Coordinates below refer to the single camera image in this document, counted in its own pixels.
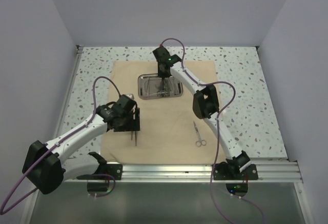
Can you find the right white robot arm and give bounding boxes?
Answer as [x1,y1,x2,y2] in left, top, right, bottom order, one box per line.
[153,46,251,179]

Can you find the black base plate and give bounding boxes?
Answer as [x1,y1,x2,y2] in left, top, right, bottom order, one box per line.
[213,162,259,180]
[77,163,123,180]

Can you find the steel instrument tray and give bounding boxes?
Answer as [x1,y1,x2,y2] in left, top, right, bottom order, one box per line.
[138,74,183,99]

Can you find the aluminium rail frame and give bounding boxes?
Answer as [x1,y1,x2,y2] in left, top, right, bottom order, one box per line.
[33,43,304,223]

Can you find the steel surgical scissors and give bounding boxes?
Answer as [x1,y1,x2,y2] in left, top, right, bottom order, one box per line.
[193,122,207,147]

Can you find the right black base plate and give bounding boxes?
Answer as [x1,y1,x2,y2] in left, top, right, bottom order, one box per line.
[213,162,259,180]

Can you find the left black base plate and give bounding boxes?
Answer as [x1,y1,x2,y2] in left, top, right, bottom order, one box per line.
[77,163,123,180]

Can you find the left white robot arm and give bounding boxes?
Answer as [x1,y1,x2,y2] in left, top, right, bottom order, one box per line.
[22,94,140,194]

